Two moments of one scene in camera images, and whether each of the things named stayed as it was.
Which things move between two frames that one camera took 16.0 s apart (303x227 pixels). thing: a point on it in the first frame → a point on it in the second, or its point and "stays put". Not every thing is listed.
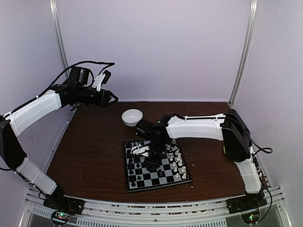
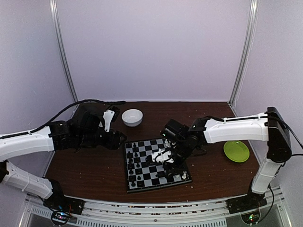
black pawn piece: x=129 y=165 stays put
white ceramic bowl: x=131 y=117 stays put
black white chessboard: x=173 y=170 stays put
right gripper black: x=155 y=162 → x=175 y=169
